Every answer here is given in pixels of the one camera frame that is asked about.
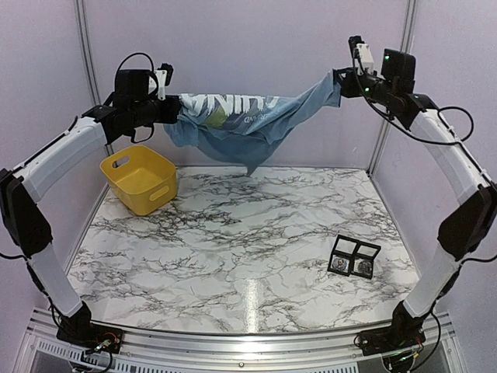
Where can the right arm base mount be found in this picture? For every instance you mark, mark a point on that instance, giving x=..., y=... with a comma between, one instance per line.
x=385, y=339

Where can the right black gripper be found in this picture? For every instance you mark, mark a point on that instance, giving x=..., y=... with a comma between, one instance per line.
x=348, y=87

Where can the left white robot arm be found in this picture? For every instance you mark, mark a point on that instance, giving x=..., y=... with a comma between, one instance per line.
x=23, y=187

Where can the left black brooch display box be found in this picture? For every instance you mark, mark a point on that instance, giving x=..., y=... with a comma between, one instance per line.
x=343, y=247

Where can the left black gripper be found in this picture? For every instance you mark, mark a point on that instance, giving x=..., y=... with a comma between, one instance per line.
x=173, y=105

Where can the left aluminium frame post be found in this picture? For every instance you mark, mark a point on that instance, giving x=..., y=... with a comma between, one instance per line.
x=82, y=24

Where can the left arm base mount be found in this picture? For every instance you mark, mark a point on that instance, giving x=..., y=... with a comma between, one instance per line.
x=100, y=338

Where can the portrait brooch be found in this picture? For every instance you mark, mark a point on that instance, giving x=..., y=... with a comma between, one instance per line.
x=340, y=264

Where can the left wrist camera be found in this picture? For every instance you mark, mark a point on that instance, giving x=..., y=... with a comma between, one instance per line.
x=141, y=84

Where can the yellow plastic basket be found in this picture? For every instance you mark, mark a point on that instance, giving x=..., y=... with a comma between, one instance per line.
x=141, y=179

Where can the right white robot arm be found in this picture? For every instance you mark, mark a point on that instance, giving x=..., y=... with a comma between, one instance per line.
x=473, y=191

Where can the light blue printed t-shirt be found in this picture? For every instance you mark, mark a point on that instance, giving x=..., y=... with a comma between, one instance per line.
x=246, y=129

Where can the front aluminium rail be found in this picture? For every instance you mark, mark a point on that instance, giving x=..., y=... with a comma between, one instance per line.
x=149, y=350

